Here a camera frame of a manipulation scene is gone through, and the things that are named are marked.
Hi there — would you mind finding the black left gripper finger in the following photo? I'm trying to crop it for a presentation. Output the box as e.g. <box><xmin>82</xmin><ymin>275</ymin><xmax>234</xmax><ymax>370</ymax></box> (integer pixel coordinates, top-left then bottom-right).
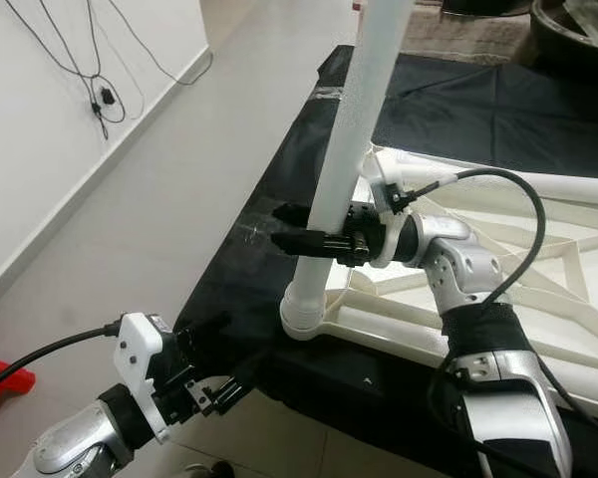
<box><xmin>209</xmin><ymin>376</ymin><xmax>257</xmax><ymax>414</ymax></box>
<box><xmin>179</xmin><ymin>311</ymin><xmax>233</xmax><ymax>345</ymax></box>

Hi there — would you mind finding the white plastic children table top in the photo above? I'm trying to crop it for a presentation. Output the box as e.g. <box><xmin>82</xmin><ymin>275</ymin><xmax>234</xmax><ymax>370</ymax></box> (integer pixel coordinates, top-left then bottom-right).
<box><xmin>281</xmin><ymin>144</ymin><xmax>598</xmax><ymax>424</ymax></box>

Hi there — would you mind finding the clear tape patch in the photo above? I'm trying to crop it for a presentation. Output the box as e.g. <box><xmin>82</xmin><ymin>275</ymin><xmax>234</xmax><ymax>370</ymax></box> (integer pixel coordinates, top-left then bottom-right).
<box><xmin>234</xmin><ymin>214</ymin><xmax>290</xmax><ymax>250</ymax></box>

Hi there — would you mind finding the black tablecloth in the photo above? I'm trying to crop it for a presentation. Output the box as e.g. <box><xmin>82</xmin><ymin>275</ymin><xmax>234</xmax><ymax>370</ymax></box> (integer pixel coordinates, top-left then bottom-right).
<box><xmin>224</xmin><ymin>45</ymin><xmax>598</xmax><ymax>478</ymax></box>

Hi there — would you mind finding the red plastic stool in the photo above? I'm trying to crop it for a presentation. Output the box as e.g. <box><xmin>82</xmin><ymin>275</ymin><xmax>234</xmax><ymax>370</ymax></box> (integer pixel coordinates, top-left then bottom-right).
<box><xmin>0</xmin><ymin>357</ymin><xmax>38</xmax><ymax>419</ymax></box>

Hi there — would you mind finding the black power adapter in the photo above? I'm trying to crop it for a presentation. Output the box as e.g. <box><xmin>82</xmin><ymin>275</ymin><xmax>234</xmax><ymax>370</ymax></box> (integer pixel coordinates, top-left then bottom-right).
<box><xmin>95</xmin><ymin>85</ymin><xmax>119</xmax><ymax>111</ymax></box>

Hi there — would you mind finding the beige low bench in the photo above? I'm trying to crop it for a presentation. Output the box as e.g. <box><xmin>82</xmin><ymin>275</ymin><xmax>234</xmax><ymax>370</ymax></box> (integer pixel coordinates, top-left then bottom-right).
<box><xmin>354</xmin><ymin>0</ymin><xmax>539</xmax><ymax>66</ymax></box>

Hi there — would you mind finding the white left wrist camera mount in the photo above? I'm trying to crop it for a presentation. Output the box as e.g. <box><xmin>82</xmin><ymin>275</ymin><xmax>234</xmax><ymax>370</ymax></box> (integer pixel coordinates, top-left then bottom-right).
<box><xmin>118</xmin><ymin>312</ymin><xmax>175</xmax><ymax>444</ymax></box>

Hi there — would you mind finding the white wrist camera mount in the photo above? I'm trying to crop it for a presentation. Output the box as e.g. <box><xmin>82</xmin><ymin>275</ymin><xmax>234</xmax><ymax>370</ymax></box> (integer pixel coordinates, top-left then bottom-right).
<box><xmin>369</xmin><ymin>164</ymin><xmax>415</xmax><ymax>270</ymax></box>
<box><xmin>118</xmin><ymin>312</ymin><xmax>175</xmax><ymax>444</ymax></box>

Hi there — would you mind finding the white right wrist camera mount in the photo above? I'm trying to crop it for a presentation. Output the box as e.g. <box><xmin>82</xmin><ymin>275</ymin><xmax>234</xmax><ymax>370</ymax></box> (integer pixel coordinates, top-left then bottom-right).
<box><xmin>369</xmin><ymin>164</ymin><xmax>415</xmax><ymax>270</ymax></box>

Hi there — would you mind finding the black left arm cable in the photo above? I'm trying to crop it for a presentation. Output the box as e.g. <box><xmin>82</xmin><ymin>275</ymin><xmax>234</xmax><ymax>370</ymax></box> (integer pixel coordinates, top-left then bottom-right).
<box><xmin>0</xmin><ymin>321</ymin><xmax>126</xmax><ymax>399</ymax></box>

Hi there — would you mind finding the black looped wall cable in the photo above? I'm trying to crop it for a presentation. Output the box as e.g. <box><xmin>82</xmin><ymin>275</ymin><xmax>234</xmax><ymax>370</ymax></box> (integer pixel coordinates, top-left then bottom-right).
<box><xmin>5</xmin><ymin>0</ymin><xmax>131</xmax><ymax>140</ymax></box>

